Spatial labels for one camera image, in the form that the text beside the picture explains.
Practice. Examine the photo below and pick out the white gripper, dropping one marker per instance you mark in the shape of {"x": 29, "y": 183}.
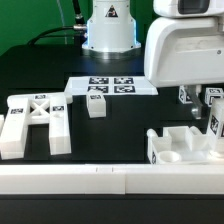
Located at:
{"x": 185, "y": 52}

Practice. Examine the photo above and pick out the white chair seat part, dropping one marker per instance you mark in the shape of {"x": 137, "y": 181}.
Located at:
{"x": 181, "y": 145}

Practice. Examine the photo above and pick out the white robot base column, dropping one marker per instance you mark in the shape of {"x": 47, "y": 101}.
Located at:
{"x": 111, "y": 31}

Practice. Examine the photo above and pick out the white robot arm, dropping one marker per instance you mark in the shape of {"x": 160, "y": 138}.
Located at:
{"x": 187, "y": 9}

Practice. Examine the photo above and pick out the white tagged cube right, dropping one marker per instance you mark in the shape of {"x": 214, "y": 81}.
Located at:
{"x": 212, "y": 93}

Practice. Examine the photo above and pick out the white tagged cube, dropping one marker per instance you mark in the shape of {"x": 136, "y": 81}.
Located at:
{"x": 183, "y": 96}
{"x": 212, "y": 93}

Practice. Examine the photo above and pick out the white tagged cube left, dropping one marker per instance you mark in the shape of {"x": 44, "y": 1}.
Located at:
{"x": 183, "y": 96}

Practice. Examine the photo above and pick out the white flat tag plate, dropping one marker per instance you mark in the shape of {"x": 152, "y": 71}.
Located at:
{"x": 118, "y": 85}

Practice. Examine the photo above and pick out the white chair back frame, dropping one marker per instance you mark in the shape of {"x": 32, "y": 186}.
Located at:
{"x": 36, "y": 109}

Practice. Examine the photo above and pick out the white front rail bar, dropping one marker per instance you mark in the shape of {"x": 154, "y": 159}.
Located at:
{"x": 112, "y": 179}

